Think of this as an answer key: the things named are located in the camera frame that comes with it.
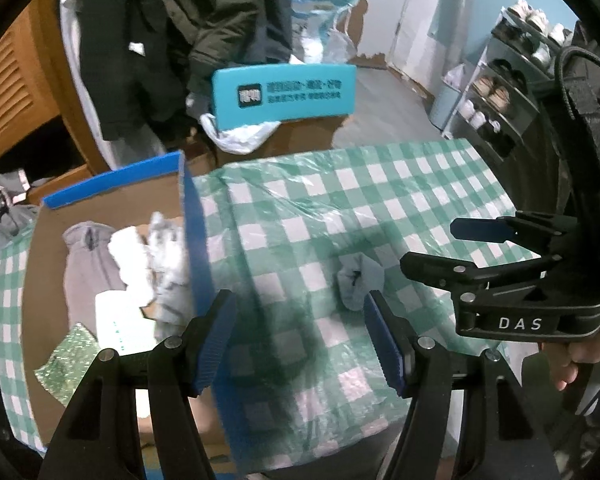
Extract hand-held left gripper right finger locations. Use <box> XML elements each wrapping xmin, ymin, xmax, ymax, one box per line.
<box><xmin>362</xmin><ymin>290</ymin><xmax>563</xmax><ymax>480</ymax></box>

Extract green glitter pouch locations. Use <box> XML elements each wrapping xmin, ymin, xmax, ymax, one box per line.
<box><xmin>34</xmin><ymin>324</ymin><xmax>101</xmax><ymax>406</ymax></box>

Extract pale grey fuzzy sock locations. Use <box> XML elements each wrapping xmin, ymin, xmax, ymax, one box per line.
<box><xmin>147</xmin><ymin>212</ymin><xmax>191</xmax><ymax>341</ymax></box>

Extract wooden louvred wardrobe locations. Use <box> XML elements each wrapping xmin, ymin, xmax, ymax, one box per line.
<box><xmin>0</xmin><ymin>0</ymin><xmax>111</xmax><ymax>181</ymax></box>

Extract cardboard box with blue edge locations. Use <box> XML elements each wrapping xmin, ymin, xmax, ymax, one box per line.
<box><xmin>22</xmin><ymin>150</ymin><xmax>261</xmax><ymax>476</ymax></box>

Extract pale blue trash bin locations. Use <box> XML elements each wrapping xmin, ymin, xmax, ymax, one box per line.
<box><xmin>427</xmin><ymin>67</ymin><xmax>468</xmax><ymax>133</ymax></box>

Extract olive green hanging jacket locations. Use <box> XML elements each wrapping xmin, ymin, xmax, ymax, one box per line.
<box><xmin>155</xmin><ymin>0</ymin><xmax>293</xmax><ymax>96</ymax></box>

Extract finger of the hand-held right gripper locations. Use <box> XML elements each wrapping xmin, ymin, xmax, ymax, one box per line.
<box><xmin>450</xmin><ymin>212</ymin><xmax>578</xmax><ymax>251</ymax></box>
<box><xmin>399</xmin><ymin>250</ymin><xmax>566</xmax><ymax>301</ymax></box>

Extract shoe rack with shoes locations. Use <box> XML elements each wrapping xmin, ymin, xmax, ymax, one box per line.
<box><xmin>445</xmin><ymin>2</ymin><xmax>576</xmax><ymax>156</ymax></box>

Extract grey fleece pants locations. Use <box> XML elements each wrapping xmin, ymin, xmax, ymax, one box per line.
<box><xmin>61</xmin><ymin>221</ymin><xmax>128</xmax><ymax>341</ymax></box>

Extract person's right hand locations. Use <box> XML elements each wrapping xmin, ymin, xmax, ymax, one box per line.
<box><xmin>542</xmin><ymin>332</ymin><xmax>600</xmax><ymax>416</ymax></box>

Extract green checked tablecloth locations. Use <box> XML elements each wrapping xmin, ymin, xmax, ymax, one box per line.
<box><xmin>0</xmin><ymin>139</ymin><xmax>543</xmax><ymax>473</ymax></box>

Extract brown cardboard carton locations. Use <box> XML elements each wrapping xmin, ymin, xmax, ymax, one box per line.
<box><xmin>257</xmin><ymin>112</ymin><xmax>353</xmax><ymax>163</ymax></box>

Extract grey drawstring hoodie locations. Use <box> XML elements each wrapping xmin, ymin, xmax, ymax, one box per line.
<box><xmin>0</xmin><ymin>170</ymin><xmax>38</xmax><ymax>233</ymax></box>

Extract white fluffy sock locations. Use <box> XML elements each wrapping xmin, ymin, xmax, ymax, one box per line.
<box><xmin>107</xmin><ymin>225</ymin><xmax>153</xmax><ymax>306</ymax></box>

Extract dark navy hanging coat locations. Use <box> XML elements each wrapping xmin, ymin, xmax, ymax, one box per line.
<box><xmin>250</xmin><ymin>0</ymin><xmax>296</xmax><ymax>61</ymax></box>

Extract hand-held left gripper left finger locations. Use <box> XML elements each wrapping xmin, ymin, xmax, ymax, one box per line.
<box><xmin>37</xmin><ymin>289</ymin><xmax>238</xmax><ymax>480</ymax></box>

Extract black hanging jacket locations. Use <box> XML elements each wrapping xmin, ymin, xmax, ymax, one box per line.
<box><xmin>80</xmin><ymin>0</ymin><xmax>191</xmax><ymax>141</ymax></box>

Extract black strap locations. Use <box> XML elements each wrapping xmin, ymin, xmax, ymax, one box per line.
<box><xmin>550</xmin><ymin>45</ymin><xmax>600</xmax><ymax>281</ymax></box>

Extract metal shoe rack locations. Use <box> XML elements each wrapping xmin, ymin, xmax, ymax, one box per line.
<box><xmin>442</xmin><ymin>5</ymin><xmax>581</xmax><ymax>171</ymax></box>

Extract white plastic bag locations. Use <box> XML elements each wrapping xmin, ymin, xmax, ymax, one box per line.
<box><xmin>199</xmin><ymin>112</ymin><xmax>281</xmax><ymax>156</ymax></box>

